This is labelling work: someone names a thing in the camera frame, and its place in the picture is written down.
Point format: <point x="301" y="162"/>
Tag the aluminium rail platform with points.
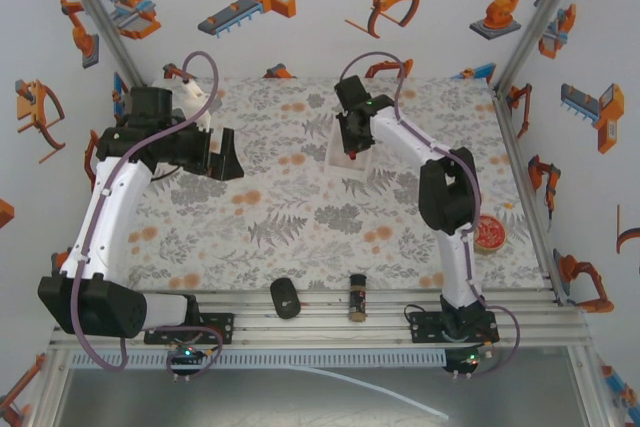
<point x="325" y="332"/>

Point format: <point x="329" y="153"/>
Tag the round red patterned tin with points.
<point x="492" y="236"/>

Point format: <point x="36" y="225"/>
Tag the aluminium table edge rail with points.
<point x="530" y="197"/>

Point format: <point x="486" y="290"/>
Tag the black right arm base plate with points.
<point x="425" y="327"/>

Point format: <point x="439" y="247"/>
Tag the dark spice bottle cork lid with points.
<point x="357" y="297"/>

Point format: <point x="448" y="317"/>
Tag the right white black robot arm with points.
<point x="452" y="267"/>

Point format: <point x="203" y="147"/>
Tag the white plastic bin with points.
<point x="337" y="162"/>

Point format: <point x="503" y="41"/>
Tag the aluminium frame post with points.
<point x="542" y="17"/>
<point x="100" y="17"/>

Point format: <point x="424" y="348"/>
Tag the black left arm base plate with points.
<point x="220" y="328"/>

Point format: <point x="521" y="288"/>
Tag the floral patterned tablecloth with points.
<point x="300" y="227"/>

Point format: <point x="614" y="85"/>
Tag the black oval computer mouse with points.
<point x="285" y="299"/>

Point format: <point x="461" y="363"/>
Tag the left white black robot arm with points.
<point x="115" y="207"/>

